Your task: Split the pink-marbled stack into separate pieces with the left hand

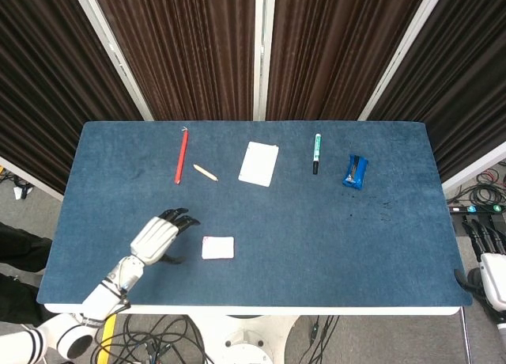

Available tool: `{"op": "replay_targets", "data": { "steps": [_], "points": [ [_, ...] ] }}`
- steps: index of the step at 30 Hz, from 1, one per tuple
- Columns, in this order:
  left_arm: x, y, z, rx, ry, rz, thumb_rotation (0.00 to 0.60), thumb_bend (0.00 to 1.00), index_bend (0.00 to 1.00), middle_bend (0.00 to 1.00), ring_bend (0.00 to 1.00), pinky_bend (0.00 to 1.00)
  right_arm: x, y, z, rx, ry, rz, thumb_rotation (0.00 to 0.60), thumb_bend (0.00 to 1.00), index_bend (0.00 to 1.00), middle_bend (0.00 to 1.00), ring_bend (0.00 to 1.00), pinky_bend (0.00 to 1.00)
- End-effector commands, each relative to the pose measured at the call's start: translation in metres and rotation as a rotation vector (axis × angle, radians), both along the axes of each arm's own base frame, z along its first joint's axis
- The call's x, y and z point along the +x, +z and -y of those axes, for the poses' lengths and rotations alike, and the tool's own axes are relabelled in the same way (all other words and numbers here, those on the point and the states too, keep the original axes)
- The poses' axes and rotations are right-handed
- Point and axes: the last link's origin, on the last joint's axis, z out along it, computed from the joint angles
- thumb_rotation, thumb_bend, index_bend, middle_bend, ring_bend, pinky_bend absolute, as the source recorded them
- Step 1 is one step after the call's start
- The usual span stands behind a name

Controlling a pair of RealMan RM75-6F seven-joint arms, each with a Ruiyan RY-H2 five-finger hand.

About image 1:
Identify green white marker pen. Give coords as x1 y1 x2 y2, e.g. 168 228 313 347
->
312 133 323 176

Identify black floor cable bundle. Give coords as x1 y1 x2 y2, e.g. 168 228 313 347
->
446 165 506 207

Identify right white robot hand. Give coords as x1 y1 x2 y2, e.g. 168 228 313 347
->
453 216 506 313

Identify yellow floor bar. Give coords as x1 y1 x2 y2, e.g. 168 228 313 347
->
93 314 119 364

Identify white partition frame post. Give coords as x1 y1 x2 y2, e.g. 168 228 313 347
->
252 0 277 122
70 0 154 122
357 0 450 122

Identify short wooden pencil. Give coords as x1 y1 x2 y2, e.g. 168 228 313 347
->
192 164 219 182

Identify brown pleated curtain panel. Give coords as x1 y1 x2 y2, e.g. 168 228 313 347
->
265 0 432 122
89 0 258 122
369 0 506 183
0 0 145 197

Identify long red pencil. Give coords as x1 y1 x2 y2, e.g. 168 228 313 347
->
174 128 190 186

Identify black cable with inline switch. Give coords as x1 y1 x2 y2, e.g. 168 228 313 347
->
296 315 341 364

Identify black power strip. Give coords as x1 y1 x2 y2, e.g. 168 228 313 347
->
448 203 506 215

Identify tangled black cables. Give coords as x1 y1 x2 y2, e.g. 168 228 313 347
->
90 314 210 364

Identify blue snack wrapper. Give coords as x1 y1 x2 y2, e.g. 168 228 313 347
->
341 154 370 191

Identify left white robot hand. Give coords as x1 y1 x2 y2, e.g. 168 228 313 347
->
129 207 202 267

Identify metal table support rod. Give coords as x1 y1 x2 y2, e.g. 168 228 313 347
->
459 306 474 364

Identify white notepad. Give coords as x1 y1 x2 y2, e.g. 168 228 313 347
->
238 141 280 188

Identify person black trouser leg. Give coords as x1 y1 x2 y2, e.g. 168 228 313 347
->
0 221 52 273
0 272 47 326

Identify blue felt table mat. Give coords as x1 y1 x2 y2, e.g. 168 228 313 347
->
36 120 474 308

